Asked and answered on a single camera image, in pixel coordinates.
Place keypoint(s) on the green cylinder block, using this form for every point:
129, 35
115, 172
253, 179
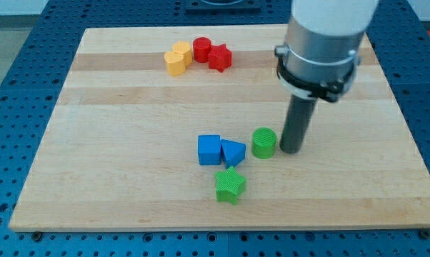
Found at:
263, 143

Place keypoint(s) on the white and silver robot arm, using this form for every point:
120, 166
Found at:
319, 56

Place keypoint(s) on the green star block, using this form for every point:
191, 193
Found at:
229, 185

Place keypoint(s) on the red star block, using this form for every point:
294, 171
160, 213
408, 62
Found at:
220, 57

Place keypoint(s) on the blue cube block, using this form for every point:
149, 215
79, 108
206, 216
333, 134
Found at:
209, 150

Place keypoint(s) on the blue triangle block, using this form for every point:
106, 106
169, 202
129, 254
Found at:
232, 152

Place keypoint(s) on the light wooden board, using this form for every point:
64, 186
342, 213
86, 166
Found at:
119, 152

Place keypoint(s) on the yellow heart block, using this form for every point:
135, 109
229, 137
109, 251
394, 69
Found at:
175, 63

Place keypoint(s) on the red cylinder block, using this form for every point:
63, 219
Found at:
201, 49

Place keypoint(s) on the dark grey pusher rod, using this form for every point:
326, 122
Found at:
296, 123

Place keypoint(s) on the yellow hexagon block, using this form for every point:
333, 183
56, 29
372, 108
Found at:
184, 48

